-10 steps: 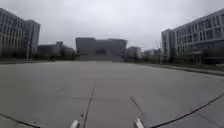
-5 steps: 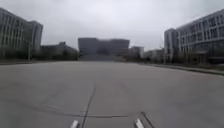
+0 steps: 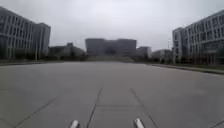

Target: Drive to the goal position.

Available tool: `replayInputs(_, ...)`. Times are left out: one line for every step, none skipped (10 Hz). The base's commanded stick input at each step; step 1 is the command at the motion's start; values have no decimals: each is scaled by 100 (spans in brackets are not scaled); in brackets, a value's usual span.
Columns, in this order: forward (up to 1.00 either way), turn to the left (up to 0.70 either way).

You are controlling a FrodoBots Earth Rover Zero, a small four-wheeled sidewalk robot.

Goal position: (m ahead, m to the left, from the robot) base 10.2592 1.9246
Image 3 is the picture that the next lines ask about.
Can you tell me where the concrete kerb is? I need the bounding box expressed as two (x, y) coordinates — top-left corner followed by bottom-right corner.
(151, 63), (224, 76)

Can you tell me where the pale glazed office building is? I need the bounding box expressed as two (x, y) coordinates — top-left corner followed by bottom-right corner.
(171, 9), (224, 65)

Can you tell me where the dark wide building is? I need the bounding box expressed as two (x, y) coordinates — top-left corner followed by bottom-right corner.
(84, 37), (138, 58)

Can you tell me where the pale multi-storey office building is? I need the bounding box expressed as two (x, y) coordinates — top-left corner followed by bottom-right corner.
(0, 6), (52, 61)

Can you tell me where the robot's own part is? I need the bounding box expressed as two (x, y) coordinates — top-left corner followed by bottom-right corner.
(69, 119), (80, 128)
(133, 118), (145, 128)

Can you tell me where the low building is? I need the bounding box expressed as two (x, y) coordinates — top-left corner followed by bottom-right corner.
(48, 42), (87, 60)
(136, 45), (153, 60)

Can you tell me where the grey concrete slab pavement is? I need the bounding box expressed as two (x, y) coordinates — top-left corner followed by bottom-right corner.
(0, 60), (224, 128)

